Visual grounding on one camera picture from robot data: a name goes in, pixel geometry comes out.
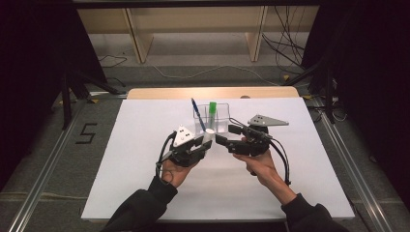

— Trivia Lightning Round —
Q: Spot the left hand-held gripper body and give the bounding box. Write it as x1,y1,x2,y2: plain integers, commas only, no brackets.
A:
167,125,208,168

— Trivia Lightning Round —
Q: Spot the dark curtain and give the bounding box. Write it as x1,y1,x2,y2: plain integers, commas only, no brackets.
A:
302,0,410,211
0,0,108,191

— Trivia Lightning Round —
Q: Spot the left hand-held gripper cable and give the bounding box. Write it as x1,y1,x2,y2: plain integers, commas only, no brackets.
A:
155,130,178,187

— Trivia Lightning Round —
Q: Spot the thin black floor cable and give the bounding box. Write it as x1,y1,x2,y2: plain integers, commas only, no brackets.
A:
98,54,129,69

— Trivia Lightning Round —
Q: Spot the hand-held gripper cable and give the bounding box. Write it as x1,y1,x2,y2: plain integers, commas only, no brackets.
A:
229,117,293,188
155,130,178,187

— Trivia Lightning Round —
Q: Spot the white board sheet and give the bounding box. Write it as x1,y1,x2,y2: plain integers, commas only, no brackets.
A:
80,97,356,222

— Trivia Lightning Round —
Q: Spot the light wooden shelf unit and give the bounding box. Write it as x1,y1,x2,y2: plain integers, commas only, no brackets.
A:
76,5,320,64

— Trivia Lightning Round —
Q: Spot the green highlighter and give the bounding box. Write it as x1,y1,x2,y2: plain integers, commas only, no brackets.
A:
207,101,218,131

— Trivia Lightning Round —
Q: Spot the right hand-held gripper cable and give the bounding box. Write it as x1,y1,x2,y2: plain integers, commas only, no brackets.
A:
229,117,293,188

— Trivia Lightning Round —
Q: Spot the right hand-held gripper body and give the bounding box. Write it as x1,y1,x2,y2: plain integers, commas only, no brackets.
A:
225,114,290,158

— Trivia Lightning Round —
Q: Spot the white floor cable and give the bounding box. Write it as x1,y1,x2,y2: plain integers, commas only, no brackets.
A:
146,59,281,87

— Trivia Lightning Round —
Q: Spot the blue ballpoint pen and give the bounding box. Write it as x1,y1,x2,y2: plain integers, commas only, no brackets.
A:
190,97,208,134

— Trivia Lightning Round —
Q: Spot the black metal bar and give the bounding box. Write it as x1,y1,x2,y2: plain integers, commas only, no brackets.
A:
72,0,323,9

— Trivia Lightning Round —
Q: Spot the black metal stand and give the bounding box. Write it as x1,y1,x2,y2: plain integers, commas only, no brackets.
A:
61,69,129,130
284,57,337,125

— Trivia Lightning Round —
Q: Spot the aluminium floor rail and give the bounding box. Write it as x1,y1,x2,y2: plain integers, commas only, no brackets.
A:
8,96,91,232
312,99,394,232

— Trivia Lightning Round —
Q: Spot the person's left hand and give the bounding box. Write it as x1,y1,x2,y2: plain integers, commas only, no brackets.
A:
160,158,199,189

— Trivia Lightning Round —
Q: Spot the bundle of black cables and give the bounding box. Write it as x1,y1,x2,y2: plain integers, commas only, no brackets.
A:
260,5,308,75

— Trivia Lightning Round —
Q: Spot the person's right hand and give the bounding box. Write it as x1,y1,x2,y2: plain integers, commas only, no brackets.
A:
232,149,283,189

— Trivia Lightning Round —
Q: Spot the clear plastic desk organizer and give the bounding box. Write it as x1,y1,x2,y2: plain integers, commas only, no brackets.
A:
192,102,231,135

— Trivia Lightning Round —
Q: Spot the beige floor cable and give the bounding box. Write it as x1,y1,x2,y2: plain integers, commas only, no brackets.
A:
0,191,90,201

